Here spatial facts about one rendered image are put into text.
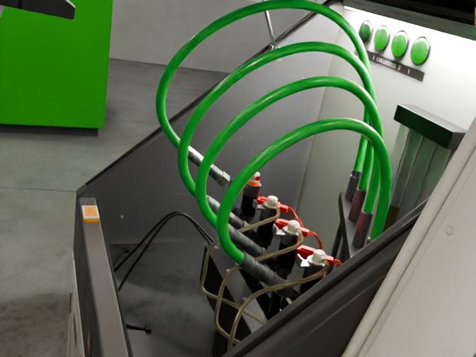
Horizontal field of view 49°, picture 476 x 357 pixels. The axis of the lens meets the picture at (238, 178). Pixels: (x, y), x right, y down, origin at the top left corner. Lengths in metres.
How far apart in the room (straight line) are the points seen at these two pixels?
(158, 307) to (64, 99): 3.25
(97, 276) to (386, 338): 0.51
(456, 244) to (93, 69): 3.76
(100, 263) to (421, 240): 0.57
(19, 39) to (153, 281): 3.14
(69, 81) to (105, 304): 3.39
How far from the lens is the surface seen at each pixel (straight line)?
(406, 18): 0.99
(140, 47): 7.35
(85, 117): 4.25
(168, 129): 0.80
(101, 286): 0.90
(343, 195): 1.01
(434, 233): 0.57
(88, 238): 1.03
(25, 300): 2.46
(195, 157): 0.83
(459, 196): 0.56
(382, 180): 0.69
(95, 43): 4.11
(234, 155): 1.21
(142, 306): 1.06
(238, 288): 0.88
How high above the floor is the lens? 1.47
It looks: 22 degrees down
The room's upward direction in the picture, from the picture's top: 10 degrees clockwise
